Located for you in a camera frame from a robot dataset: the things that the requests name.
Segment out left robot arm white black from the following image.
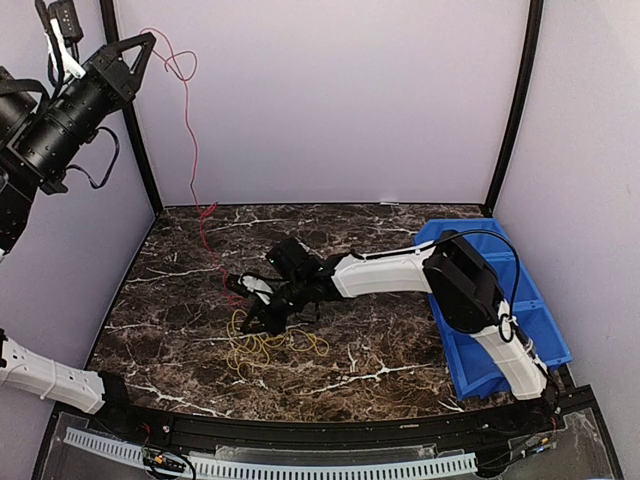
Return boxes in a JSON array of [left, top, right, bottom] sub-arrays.
[[1, 32, 156, 255]]

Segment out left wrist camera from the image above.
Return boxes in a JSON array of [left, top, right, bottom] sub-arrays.
[[34, 0, 85, 85]]

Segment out right black frame post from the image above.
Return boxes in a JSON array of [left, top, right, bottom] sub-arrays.
[[483, 0, 544, 217]]

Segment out left black frame post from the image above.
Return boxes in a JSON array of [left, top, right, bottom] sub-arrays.
[[99, 0, 164, 217]]

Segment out blue plastic divided bin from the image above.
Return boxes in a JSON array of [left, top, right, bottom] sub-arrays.
[[412, 218, 574, 401]]

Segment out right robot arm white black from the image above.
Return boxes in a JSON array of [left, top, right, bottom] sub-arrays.
[[229, 230, 551, 434]]

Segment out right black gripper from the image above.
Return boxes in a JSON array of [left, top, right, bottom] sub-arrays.
[[240, 275, 310, 335]]

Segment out black front rail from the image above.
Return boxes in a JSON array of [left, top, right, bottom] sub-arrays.
[[49, 387, 601, 456]]

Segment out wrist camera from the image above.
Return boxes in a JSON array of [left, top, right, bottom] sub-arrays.
[[34, 0, 85, 85], [225, 273, 274, 303]]

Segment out white slotted cable duct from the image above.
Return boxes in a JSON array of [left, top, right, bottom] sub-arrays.
[[64, 427, 477, 479]]

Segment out black frame post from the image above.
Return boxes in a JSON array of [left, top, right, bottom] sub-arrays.
[[483, 0, 544, 217], [99, 0, 164, 217]]

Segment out yellow cable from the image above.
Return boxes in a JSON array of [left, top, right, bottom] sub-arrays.
[[225, 308, 331, 377]]

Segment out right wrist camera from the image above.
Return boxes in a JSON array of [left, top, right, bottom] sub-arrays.
[[225, 273, 274, 303]]

